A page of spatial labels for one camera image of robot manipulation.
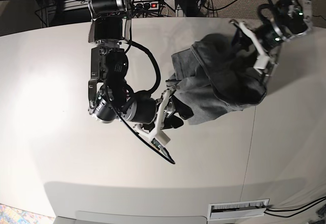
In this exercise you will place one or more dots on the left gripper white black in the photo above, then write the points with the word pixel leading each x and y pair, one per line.
pixel 266 39

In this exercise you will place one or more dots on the grey T-shirt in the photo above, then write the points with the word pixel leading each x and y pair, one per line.
pixel 213 81

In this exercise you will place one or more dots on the white table cable grommet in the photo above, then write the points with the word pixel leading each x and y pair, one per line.
pixel 237 210

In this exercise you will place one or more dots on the white power strip red switch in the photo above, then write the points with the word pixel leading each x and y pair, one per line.
pixel 147 6

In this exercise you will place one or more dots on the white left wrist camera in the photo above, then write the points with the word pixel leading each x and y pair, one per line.
pixel 261 62

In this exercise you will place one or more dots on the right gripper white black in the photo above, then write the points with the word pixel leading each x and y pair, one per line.
pixel 158 114

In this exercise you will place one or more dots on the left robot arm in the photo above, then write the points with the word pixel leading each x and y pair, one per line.
pixel 282 21

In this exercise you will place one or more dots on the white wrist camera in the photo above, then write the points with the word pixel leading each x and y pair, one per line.
pixel 261 62
pixel 159 138

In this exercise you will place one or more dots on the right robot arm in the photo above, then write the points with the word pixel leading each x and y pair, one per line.
pixel 110 97

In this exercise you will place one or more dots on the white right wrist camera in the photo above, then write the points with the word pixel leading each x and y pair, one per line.
pixel 159 138

